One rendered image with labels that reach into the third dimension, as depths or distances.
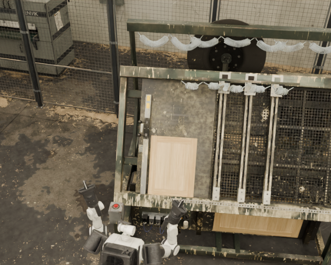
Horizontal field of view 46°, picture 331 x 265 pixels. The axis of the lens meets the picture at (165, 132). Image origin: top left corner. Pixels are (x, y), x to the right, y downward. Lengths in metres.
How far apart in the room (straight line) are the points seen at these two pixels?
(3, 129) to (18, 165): 0.97
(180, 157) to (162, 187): 0.34
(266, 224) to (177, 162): 1.21
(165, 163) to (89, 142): 2.37
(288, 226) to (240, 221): 0.50
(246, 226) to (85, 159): 2.49
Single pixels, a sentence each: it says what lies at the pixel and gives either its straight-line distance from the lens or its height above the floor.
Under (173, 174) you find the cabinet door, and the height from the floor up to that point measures 1.06.
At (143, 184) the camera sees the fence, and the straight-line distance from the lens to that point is 3.73.
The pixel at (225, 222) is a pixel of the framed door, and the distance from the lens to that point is 4.23.
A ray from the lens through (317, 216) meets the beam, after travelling 3.93.
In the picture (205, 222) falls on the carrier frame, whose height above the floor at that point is 0.35.
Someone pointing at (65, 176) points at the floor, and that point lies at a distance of 5.38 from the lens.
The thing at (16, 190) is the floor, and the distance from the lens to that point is 5.37.
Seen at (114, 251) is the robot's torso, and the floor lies 1.40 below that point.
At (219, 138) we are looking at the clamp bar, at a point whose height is 1.41.
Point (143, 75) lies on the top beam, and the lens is 3.61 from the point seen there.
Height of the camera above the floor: 3.59
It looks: 37 degrees down
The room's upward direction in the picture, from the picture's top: 1 degrees clockwise
